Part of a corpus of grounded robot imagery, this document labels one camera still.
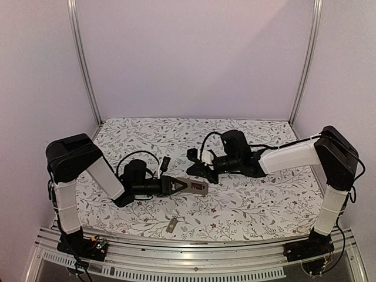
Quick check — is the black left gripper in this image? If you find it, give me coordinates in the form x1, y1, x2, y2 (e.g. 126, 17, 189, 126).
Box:
133, 176, 187, 198

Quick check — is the white remote control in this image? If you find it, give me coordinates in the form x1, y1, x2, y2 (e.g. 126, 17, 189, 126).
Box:
176, 177, 209, 195

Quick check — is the grey battery compartment cover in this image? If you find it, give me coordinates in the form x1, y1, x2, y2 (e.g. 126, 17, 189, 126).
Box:
166, 218, 179, 234

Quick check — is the black battery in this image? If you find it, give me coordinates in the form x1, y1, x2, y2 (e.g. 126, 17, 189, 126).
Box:
191, 183, 206, 190

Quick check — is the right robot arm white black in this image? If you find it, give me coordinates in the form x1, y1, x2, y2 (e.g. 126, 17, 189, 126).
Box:
186, 126, 363, 256

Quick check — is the floral patterned table mat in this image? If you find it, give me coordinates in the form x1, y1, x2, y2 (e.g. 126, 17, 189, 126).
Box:
76, 118, 322, 241

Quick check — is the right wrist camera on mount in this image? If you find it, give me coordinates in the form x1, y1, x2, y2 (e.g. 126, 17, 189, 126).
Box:
186, 148, 216, 166

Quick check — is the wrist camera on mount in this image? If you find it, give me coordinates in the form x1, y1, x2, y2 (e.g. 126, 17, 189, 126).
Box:
186, 148, 216, 166
157, 156, 171, 179

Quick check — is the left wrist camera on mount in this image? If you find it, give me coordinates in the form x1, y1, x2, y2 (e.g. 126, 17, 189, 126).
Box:
157, 156, 171, 179

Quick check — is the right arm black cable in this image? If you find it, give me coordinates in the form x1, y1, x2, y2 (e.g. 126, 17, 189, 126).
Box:
200, 131, 226, 159

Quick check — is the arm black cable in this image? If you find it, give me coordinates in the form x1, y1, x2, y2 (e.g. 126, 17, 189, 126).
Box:
200, 131, 226, 159
116, 151, 161, 177

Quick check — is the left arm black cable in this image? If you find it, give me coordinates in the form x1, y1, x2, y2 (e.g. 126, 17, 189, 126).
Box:
116, 151, 161, 177

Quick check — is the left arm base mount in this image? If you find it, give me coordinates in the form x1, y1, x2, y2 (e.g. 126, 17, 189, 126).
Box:
57, 230, 108, 262

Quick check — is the front aluminium rail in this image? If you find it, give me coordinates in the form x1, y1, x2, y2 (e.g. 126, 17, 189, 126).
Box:
34, 226, 358, 273

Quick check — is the white slotted cable duct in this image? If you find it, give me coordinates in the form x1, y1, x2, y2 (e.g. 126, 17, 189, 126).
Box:
41, 249, 287, 280

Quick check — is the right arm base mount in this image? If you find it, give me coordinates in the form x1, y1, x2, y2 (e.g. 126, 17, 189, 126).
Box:
283, 229, 334, 262

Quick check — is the right aluminium frame post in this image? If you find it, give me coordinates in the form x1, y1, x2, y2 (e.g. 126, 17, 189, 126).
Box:
288, 0, 323, 127

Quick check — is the aluminium frame post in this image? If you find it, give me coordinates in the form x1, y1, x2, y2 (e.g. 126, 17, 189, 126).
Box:
66, 0, 103, 126
288, 0, 323, 127

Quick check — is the left aluminium frame post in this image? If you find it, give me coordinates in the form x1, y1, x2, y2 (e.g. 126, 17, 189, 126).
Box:
66, 0, 103, 126

